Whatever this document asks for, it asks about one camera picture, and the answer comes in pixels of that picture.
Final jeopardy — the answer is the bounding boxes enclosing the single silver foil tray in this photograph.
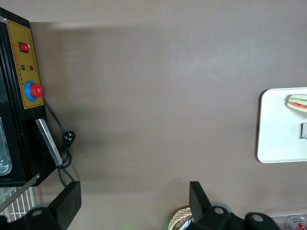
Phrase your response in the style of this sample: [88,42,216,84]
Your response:
[0,116,12,177]

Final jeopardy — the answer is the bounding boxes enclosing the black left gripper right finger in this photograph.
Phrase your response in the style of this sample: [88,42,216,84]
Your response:
[189,181,231,230]

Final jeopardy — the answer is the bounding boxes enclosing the red cola bottle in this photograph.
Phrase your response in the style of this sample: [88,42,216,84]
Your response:
[286,215,307,230]

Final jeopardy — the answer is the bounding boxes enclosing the black machine power cable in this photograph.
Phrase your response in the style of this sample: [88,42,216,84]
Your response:
[43,99,75,190]

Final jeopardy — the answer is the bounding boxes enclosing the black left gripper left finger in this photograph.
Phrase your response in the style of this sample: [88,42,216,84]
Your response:
[24,181,83,230]

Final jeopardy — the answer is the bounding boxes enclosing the stacked silver foil trays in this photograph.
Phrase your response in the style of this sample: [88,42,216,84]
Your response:
[179,214,195,230]

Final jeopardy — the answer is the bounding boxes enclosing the light wicker basket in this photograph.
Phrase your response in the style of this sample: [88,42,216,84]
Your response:
[169,207,195,230]

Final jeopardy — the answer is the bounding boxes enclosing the black sealing machine yellow panel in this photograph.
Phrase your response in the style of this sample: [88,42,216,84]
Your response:
[0,7,63,188]

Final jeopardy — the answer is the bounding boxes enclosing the small flat black box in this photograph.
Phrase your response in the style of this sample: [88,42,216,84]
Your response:
[299,122,307,140]

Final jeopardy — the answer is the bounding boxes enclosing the beige plastic serving tray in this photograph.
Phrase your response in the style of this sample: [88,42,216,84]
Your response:
[257,88,307,164]

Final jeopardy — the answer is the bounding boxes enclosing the white wire basket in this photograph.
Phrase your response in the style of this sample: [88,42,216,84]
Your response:
[0,186,36,224]

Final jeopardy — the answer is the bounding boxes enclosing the triangular wrapped sandwich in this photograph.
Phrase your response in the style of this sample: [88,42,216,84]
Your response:
[285,93,307,114]

